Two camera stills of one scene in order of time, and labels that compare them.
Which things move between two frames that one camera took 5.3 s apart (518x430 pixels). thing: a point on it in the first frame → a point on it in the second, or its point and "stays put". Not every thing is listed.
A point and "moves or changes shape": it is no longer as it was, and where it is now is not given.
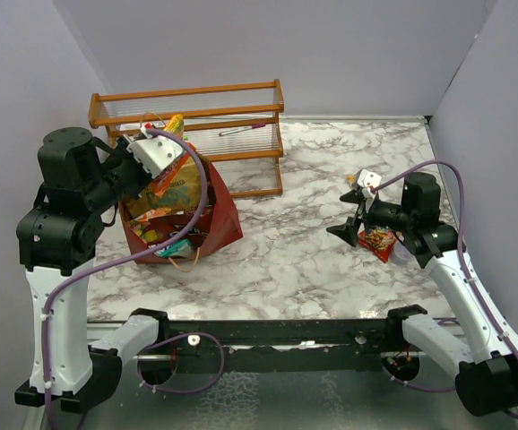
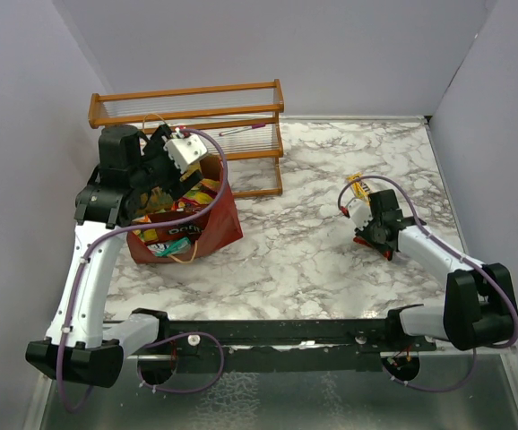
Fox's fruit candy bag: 176,127 moves or changes shape
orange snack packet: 158,211 → 148,235
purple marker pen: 254,126 stays put
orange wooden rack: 236,126 stays put
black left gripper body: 123,174 → 164,172
